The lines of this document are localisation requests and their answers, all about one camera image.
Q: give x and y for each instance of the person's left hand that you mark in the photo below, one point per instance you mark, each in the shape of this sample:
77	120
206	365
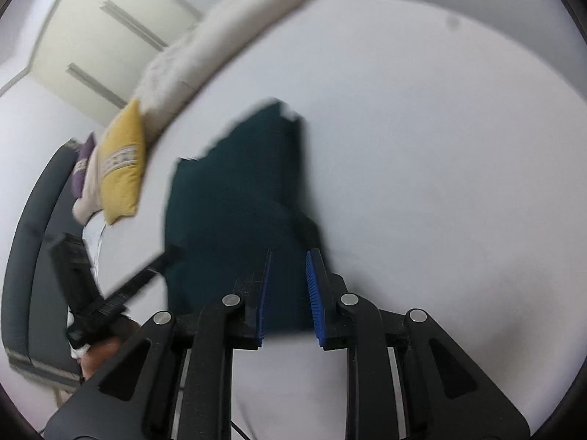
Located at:
103	352

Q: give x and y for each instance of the yellow pillow with patterned band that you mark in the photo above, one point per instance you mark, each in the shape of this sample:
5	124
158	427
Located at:
121	178

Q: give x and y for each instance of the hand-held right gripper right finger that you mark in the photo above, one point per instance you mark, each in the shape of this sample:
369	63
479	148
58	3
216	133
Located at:
314	298

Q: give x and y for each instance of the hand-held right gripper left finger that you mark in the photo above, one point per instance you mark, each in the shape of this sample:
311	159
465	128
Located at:
263	293

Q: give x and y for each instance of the dark green sweater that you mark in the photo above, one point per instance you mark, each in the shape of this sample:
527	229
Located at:
229	201

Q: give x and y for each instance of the purple pillow with patterned band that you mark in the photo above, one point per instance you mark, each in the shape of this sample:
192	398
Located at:
80	178

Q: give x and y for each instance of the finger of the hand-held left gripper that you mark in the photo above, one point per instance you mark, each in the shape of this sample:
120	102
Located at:
146	272

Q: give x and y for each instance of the cream wardrobe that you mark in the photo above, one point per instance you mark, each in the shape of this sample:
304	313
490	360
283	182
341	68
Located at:
91	41

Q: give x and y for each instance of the flat white pillow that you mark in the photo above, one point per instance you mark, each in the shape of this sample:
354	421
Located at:
91	233

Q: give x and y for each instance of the bed with light grey sheet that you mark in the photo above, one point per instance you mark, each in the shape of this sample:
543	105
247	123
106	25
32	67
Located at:
435	169

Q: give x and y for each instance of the grey upholstered headboard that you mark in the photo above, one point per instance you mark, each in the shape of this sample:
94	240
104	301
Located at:
32	247

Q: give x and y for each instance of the beige duvet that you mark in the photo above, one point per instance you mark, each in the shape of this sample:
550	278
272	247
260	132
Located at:
220	36

